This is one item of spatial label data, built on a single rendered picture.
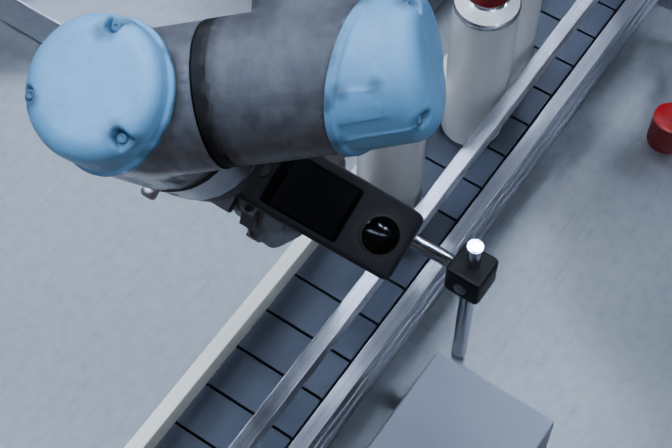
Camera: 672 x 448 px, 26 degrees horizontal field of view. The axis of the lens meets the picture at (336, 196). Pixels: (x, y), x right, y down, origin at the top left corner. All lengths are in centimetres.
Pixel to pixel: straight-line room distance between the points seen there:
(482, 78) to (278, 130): 47
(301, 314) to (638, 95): 39
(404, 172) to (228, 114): 39
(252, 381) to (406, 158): 21
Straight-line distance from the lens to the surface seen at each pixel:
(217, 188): 80
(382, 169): 106
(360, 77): 67
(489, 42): 111
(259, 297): 111
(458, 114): 119
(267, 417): 101
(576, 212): 126
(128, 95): 69
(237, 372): 112
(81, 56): 70
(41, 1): 134
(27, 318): 122
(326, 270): 116
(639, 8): 136
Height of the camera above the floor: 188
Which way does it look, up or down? 57 degrees down
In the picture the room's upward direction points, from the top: straight up
